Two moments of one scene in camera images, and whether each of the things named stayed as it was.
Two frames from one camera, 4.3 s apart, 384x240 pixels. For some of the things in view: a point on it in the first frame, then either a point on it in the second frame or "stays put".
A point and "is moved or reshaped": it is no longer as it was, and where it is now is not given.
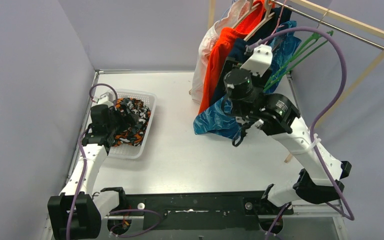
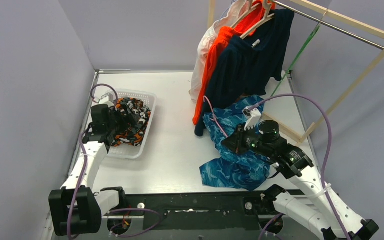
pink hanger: x=277 y=26 → x=215 y=119
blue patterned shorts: x=219 y=121 → x=246 y=170
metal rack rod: x=330 y=25 stays put
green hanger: x=314 y=42 is moved or reshaped
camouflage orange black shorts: x=132 y=134 stays put
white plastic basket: x=132 y=151 stays put
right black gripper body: x=230 y=61 → x=248 y=140
